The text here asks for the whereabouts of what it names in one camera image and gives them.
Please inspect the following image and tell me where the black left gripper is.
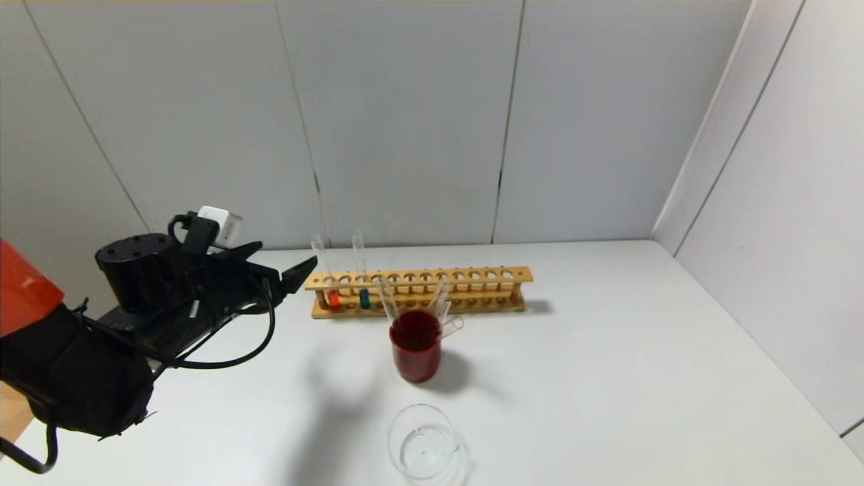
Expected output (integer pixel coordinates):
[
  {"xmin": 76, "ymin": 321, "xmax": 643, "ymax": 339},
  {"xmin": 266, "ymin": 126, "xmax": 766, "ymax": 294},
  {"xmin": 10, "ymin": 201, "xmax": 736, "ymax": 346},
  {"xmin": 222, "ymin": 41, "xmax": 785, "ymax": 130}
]
[{"xmin": 197, "ymin": 240, "xmax": 318, "ymax": 321}]

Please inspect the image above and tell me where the red pigment test tube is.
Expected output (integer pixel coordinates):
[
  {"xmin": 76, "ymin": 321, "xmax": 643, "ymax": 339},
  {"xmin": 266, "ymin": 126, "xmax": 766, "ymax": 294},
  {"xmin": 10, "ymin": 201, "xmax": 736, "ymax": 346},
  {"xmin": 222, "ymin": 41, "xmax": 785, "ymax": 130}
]
[{"xmin": 311, "ymin": 236, "xmax": 342, "ymax": 311}]

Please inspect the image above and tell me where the blue pigment test tube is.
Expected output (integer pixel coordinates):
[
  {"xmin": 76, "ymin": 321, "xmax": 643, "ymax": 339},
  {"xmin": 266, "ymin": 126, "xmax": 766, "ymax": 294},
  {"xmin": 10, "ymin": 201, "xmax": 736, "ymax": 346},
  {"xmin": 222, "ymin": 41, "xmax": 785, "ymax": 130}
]
[{"xmin": 352, "ymin": 231, "xmax": 372, "ymax": 311}]

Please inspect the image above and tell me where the wooden test tube rack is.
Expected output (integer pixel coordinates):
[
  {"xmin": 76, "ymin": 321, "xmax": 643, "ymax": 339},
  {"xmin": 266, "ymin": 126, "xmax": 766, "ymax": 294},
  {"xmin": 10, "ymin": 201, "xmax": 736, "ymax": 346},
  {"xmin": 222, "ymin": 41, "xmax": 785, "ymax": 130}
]
[{"xmin": 304, "ymin": 266, "xmax": 534, "ymax": 319}]

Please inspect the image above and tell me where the red plastic cup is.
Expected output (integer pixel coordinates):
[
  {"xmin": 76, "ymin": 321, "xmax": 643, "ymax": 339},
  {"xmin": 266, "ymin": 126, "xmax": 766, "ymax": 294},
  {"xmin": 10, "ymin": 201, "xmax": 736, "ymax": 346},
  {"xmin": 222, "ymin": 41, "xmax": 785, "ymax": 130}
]
[{"xmin": 389, "ymin": 309, "xmax": 443, "ymax": 383}]

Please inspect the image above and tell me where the clear glass beaker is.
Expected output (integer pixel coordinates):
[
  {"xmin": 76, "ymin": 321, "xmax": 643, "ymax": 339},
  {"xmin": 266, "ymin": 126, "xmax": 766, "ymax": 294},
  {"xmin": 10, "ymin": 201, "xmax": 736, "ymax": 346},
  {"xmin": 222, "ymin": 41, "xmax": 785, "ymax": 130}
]
[{"xmin": 387, "ymin": 403, "xmax": 467, "ymax": 482}]

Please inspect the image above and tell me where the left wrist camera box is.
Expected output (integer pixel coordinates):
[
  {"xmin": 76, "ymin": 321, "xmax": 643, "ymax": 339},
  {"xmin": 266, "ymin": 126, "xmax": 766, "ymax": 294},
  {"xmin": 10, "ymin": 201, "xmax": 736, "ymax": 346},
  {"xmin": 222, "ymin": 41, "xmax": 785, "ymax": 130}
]
[{"xmin": 182, "ymin": 206, "xmax": 243, "ymax": 254}]

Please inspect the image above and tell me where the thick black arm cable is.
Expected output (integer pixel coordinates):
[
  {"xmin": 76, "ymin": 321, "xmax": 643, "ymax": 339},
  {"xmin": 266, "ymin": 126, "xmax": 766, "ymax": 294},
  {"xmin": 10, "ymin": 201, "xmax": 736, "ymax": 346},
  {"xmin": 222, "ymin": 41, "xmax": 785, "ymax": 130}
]
[{"xmin": 152, "ymin": 277, "xmax": 277, "ymax": 371}]

